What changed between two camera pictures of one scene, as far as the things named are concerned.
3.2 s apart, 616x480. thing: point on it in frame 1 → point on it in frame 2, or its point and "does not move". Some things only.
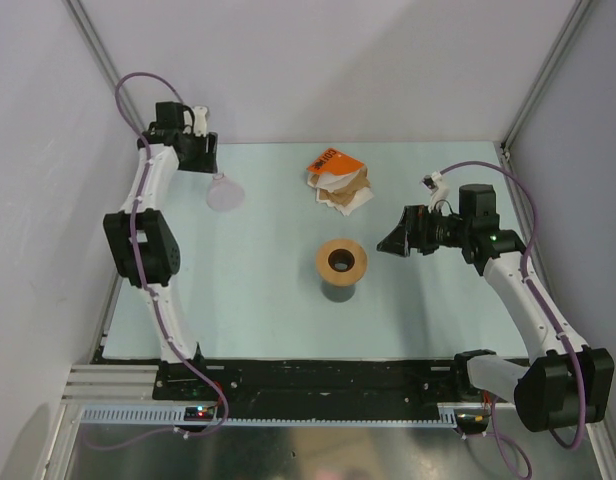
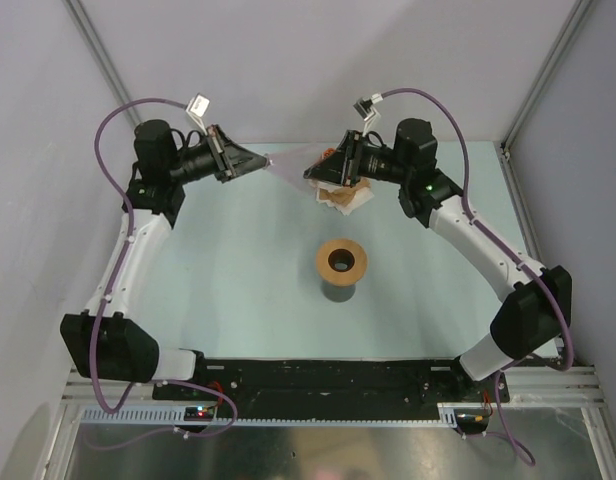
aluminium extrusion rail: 113,385 does not move
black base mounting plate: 182,377 does not move
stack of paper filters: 344,191 does not move
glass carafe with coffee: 338,293 does not move
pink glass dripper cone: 223,194 → 294,162
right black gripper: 412,232 → 344,165
